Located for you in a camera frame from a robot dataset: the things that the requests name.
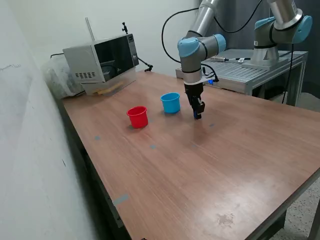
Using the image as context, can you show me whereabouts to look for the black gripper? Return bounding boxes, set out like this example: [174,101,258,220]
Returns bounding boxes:
[184,81,206,121]

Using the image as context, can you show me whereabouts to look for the aluminium robot base table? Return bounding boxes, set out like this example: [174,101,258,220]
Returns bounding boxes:
[175,48,309,107]

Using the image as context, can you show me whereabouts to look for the blue plastic cup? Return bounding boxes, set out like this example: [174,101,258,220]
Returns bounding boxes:
[160,92,181,114]

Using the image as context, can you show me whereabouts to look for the red plastic cup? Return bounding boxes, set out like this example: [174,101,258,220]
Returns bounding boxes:
[126,105,149,130]

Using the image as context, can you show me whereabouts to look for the aluminium robot mounting plate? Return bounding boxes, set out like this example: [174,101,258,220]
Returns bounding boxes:
[241,61,274,72]

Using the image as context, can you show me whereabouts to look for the dark grey curtain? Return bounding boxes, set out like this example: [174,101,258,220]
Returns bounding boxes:
[197,0,320,96]

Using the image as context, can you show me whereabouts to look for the clear acrylic stand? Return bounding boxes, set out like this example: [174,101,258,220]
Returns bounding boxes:
[81,68,138,97]

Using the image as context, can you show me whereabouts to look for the wooden sticks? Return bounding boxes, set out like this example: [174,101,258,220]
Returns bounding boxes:
[92,81,125,96]

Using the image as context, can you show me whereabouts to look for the long grey-blue tape strip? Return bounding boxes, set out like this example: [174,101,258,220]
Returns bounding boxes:
[111,193,130,207]

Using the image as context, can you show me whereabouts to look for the silver microwave oven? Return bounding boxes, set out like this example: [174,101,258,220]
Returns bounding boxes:
[62,33,140,85]

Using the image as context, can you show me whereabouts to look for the thin white rod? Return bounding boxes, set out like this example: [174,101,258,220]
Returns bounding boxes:
[84,16,97,43]

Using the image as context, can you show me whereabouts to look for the clear plastic storage box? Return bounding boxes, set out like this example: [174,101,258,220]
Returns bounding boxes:
[41,53,86,100]

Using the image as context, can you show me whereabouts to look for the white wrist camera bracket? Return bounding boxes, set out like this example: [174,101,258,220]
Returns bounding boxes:
[198,73,220,87]

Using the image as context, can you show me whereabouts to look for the cable with silver connector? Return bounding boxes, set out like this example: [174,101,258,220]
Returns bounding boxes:
[209,56,252,63]

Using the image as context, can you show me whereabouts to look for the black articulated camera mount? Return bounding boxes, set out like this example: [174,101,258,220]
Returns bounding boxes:
[121,21,154,73]

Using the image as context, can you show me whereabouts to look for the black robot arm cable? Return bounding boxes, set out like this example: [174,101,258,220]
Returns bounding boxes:
[161,0,264,64]

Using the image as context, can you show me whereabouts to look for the black hanging cable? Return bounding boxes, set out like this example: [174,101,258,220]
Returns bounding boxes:
[279,42,296,105]

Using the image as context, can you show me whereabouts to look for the grey metal table frame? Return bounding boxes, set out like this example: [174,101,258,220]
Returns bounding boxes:
[57,98,320,240]

